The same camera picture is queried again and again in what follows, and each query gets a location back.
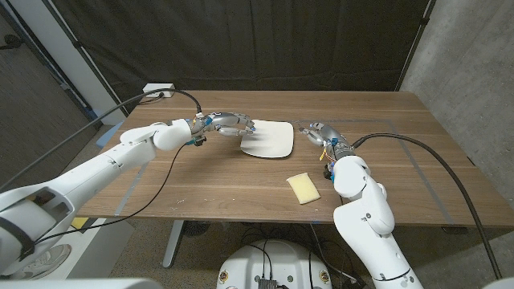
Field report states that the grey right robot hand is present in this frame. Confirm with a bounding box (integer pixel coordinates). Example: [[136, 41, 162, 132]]
[[298, 121, 357, 162]]

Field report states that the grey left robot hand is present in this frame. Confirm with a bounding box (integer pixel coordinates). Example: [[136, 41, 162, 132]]
[[188, 111, 257, 140]]

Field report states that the white square plate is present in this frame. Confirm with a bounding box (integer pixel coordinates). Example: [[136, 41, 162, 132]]
[[239, 119, 296, 160]]

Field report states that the yellow sponge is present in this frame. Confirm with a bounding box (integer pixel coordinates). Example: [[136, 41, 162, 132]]
[[285, 172, 322, 206]]

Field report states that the white power strip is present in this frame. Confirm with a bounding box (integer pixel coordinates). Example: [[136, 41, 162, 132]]
[[142, 83, 177, 99]]

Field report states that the black backdrop curtain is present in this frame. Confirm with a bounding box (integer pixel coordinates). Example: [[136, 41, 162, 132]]
[[42, 0, 437, 114]]

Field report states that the round black floor fan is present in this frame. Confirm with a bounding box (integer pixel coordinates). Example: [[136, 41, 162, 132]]
[[182, 220, 211, 238]]

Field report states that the light blue floor object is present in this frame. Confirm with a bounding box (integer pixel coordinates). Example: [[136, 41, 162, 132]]
[[95, 120, 124, 150]]

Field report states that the black backdrop stand pole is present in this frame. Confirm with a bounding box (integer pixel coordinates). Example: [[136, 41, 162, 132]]
[[41, 0, 130, 118], [394, 0, 437, 92]]

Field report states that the grey table leg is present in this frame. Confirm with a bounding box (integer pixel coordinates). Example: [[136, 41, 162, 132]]
[[161, 219, 186, 270]]

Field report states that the white robot torso base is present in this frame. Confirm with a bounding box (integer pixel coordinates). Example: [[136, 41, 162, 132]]
[[216, 238, 334, 289]]

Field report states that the black power adapter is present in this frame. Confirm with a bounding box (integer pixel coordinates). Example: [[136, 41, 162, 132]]
[[339, 272, 367, 289]]

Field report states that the white floor board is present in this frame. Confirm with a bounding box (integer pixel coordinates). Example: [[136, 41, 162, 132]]
[[39, 218, 136, 281]]

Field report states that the grey sneaker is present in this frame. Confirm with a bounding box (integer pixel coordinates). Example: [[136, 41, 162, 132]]
[[6, 242, 73, 281]]

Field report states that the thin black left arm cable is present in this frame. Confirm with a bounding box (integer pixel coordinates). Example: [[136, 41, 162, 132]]
[[33, 141, 190, 246]]

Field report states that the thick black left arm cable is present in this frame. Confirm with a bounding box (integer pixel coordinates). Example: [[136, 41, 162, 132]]
[[0, 88, 203, 193]]

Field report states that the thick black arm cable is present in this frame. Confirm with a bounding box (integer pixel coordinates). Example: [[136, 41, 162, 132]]
[[351, 132, 504, 281], [0, 88, 203, 193]]

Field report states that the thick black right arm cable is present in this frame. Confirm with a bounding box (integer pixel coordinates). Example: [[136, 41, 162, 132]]
[[351, 132, 504, 281]]

